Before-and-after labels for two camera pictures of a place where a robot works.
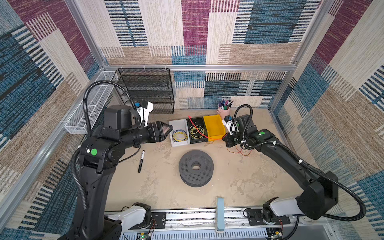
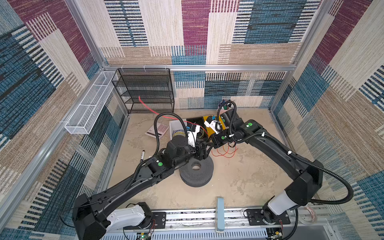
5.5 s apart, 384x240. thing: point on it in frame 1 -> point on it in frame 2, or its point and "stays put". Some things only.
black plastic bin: [197, 130] stays put
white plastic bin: [179, 133] stays put
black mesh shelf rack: [152, 84] stays put
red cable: [212, 138] -> [187, 122]
